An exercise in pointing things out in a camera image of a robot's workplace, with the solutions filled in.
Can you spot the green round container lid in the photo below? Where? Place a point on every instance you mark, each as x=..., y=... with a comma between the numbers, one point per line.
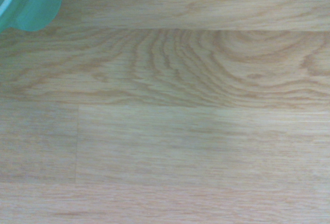
x=33, y=5

